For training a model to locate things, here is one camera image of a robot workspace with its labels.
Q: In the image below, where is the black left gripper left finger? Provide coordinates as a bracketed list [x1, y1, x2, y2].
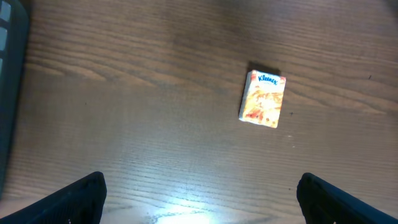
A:
[1, 171, 107, 224]

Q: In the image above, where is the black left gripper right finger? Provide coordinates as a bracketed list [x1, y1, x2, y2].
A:
[297, 172, 397, 224]

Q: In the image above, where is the orange snack packet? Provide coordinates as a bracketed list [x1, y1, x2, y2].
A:
[239, 70, 286, 128]

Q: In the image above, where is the grey plastic mesh basket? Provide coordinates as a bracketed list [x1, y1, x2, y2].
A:
[1, 0, 32, 189]

